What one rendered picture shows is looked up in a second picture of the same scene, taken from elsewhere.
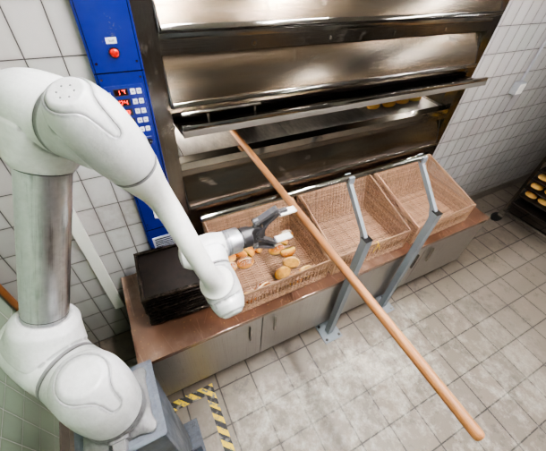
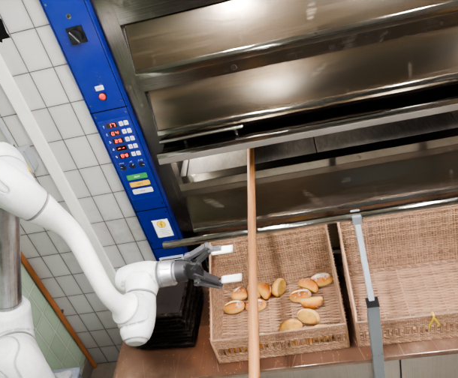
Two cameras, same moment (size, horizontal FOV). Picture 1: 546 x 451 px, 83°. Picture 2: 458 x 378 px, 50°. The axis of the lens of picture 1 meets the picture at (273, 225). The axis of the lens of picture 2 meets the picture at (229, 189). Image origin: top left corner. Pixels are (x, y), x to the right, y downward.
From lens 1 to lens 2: 0.97 m
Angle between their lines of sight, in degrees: 33
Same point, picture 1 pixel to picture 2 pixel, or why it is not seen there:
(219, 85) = (203, 109)
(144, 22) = (126, 69)
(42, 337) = not seen: outside the picture
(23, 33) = (45, 91)
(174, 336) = (152, 367)
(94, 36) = (87, 87)
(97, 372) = (8, 350)
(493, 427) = not seen: outside the picture
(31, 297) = not seen: outside the picture
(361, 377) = not seen: outside the picture
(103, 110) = not seen: outside the picture
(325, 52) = (333, 61)
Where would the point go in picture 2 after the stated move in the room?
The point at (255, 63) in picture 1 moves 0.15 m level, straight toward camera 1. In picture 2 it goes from (242, 84) to (224, 103)
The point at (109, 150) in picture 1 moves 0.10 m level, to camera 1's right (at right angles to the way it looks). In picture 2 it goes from (2, 200) to (25, 207)
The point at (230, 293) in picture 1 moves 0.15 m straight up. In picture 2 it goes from (131, 320) to (113, 288)
